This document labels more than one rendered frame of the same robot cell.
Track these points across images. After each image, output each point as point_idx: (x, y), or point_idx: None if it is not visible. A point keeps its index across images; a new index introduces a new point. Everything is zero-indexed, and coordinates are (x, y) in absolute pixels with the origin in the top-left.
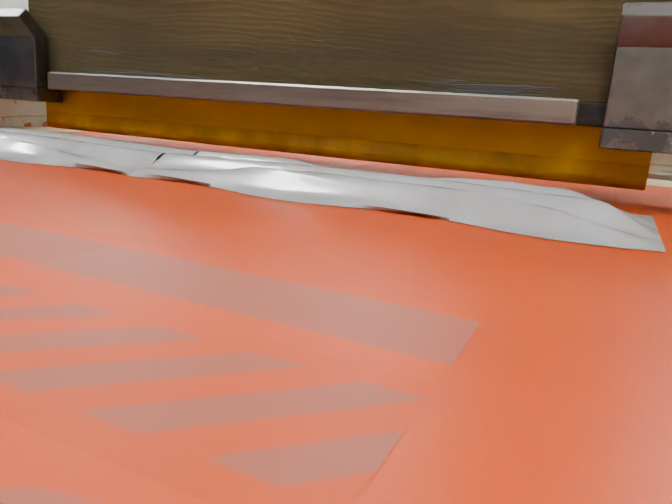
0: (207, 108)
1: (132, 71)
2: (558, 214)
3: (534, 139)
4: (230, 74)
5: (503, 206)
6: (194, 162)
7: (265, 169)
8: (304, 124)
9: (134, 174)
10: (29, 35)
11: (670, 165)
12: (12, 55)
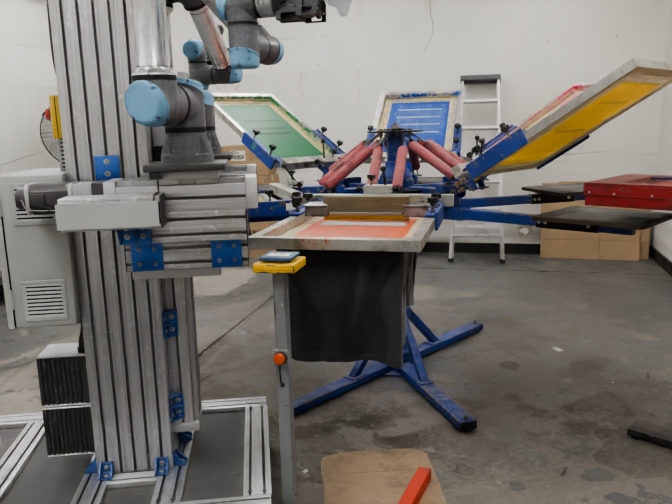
0: (354, 215)
1: (343, 211)
2: (399, 224)
3: (397, 216)
4: (359, 211)
5: (395, 224)
6: (365, 223)
7: (374, 223)
8: (369, 216)
9: (361, 225)
10: (326, 207)
11: None
12: (322, 210)
